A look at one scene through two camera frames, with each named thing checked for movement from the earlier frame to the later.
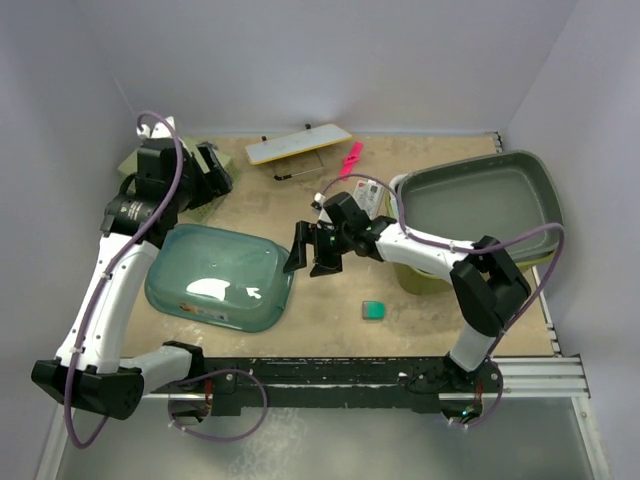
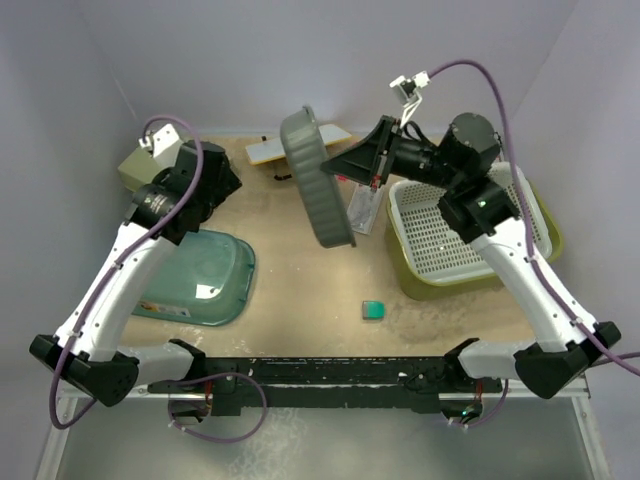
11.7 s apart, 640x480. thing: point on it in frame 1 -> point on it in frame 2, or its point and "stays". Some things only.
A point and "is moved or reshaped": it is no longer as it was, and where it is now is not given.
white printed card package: [367, 194] stays
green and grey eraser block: [373, 310] stays
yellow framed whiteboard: [311, 139] stays
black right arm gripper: [305, 234] -> [367, 161]
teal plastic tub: [221, 275] is moved or reshaped
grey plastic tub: [493, 196] -> [321, 193]
